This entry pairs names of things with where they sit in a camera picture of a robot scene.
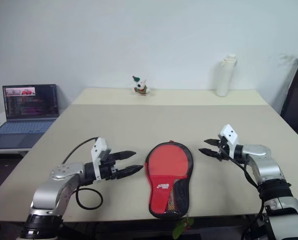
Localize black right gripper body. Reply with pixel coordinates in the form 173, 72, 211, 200
214, 138, 231, 162

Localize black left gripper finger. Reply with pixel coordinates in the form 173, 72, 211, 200
115, 164, 144, 180
110, 150, 137, 161

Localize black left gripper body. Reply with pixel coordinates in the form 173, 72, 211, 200
98, 149, 120, 181

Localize black red paddle case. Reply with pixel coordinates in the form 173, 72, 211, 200
144, 140, 195, 219

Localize red table tennis paddle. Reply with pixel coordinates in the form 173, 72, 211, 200
148, 144, 189, 213

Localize white water bottle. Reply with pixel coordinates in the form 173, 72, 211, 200
216, 52, 238, 97

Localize small plush dog toy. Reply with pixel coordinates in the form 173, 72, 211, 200
131, 75, 151, 97

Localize black office chair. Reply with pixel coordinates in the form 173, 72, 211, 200
280, 55, 298, 146

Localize open grey laptop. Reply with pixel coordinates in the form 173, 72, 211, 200
0, 83, 60, 151

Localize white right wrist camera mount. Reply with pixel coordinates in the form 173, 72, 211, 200
218, 123, 240, 159

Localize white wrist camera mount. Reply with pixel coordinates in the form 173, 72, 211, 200
90, 137, 112, 181
218, 123, 240, 159

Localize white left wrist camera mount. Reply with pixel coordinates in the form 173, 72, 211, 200
90, 137, 112, 181

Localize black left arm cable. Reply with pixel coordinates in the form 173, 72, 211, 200
63, 136, 104, 211

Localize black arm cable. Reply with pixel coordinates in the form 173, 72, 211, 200
63, 136, 104, 211
227, 155, 267, 240

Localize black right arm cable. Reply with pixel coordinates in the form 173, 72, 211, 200
227, 155, 267, 240

